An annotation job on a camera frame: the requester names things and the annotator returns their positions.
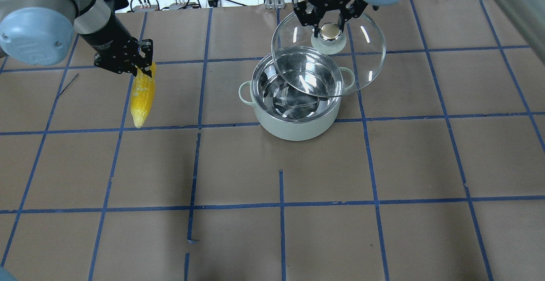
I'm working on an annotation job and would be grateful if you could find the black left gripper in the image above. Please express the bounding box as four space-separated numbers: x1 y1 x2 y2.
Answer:
81 12 153 78

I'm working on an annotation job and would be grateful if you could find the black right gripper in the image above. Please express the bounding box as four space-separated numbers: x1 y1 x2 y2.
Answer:
291 0 369 30

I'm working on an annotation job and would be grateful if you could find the yellow corn cob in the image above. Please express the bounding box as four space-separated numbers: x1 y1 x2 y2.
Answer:
129 62 156 129

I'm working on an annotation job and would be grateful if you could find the glass pot lid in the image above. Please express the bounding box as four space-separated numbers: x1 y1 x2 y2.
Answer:
271 11 387 98

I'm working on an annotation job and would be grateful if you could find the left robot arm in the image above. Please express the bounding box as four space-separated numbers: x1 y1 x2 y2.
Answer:
0 0 153 77

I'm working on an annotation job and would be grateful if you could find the pale green cooking pot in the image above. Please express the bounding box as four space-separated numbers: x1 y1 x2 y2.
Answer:
238 46 356 141

